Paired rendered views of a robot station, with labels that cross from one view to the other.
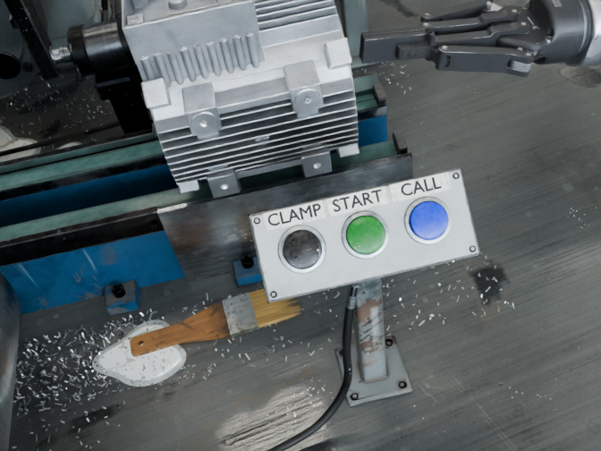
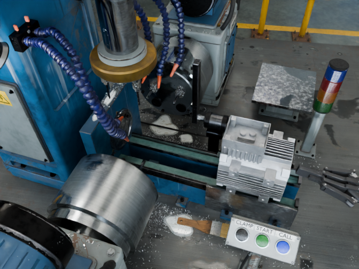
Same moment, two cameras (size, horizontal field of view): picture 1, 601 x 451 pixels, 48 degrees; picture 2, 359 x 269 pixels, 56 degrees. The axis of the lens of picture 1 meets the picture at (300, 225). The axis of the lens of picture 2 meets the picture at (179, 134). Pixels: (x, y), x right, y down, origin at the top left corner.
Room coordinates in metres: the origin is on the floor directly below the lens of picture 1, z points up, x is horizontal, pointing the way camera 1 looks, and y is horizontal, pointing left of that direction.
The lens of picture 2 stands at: (-0.09, 0.00, 1.86)
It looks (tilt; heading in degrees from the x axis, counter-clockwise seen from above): 48 degrees down; 22
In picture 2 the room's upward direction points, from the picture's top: 2 degrees counter-clockwise
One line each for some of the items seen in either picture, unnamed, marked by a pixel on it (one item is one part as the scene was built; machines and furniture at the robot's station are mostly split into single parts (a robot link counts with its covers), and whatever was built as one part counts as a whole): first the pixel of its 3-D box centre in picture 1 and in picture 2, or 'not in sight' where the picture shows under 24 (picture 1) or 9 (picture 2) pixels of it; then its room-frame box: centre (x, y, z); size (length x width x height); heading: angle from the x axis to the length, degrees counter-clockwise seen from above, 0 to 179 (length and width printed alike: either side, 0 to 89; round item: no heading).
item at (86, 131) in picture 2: not in sight; (108, 133); (0.57, 0.54, 0.97); 0.30 x 0.11 x 0.34; 2
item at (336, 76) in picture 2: not in sight; (336, 71); (0.90, -0.14, 1.19); 0.06 x 0.06 x 0.04
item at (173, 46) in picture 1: (192, 18); (245, 139); (0.59, 0.06, 1.11); 0.12 x 0.11 x 0.07; 92
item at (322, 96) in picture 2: not in sight; (327, 93); (0.90, -0.14, 1.10); 0.06 x 0.06 x 0.04
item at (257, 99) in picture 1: (249, 85); (254, 161); (0.59, 0.02, 1.02); 0.20 x 0.19 x 0.19; 92
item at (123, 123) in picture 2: not in sight; (122, 129); (0.58, 0.48, 1.02); 0.15 x 0.02 x 0.15; 2
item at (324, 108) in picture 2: not in sight; (323, 102); (0.90, -0.14, 1.05); 0.06 x 0.06 x 0.04
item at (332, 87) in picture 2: not in sight; (332, 82); (0.90, -0.14, 1.14); 0.06 x 0.06 x 0.04
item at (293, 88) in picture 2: not in sight; (282, 95); (1.12, 0.00, 0.86); 0.27 x 0.24 x 0.12; 2
